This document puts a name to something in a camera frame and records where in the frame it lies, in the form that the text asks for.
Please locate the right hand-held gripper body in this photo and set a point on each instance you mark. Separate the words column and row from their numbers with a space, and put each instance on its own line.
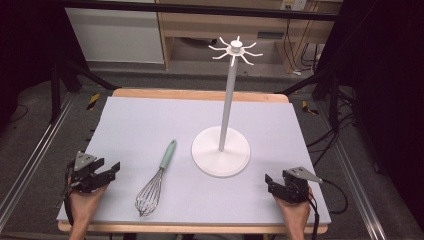
column 298, row 186

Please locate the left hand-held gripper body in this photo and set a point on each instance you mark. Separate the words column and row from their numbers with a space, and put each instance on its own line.
column 83, row 173

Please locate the person's right hand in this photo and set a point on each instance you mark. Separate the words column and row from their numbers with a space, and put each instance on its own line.
column 296, row 213

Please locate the person's left hand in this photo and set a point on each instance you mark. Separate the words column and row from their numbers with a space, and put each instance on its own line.
column 82, row 205

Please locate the white hook stand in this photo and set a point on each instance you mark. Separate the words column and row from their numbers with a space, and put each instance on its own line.
column 223, row 156

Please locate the yellow-black floor tape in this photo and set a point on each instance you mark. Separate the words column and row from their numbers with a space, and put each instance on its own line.
column 93, row 101
column 308, row 108

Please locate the black metal stand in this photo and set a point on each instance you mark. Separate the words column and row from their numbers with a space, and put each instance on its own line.
column 333, row 96
column 55, row 90

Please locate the pale lavender table mat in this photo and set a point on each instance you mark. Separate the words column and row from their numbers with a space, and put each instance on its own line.
column 186, row 120

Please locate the wooden table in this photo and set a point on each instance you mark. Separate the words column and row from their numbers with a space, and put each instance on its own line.
column 200, row 95

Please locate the white cabinet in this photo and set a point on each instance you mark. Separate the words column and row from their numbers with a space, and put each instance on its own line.
column 116, row 36

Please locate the black curtain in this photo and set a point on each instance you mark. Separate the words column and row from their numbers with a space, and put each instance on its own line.
column 386, row 83
column 26, row 43

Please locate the light wooden desk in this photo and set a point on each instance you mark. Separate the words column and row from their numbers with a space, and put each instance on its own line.
column 200, row 25

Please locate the metal floor rail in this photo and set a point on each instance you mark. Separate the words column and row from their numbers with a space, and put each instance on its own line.
column 36, row 146
column 353, row 173

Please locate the white wall power outlet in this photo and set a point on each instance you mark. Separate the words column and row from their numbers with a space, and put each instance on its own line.
column 293, row 4

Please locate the black horizontal frame bar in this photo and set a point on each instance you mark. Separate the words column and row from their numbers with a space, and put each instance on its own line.
column 200, row 8

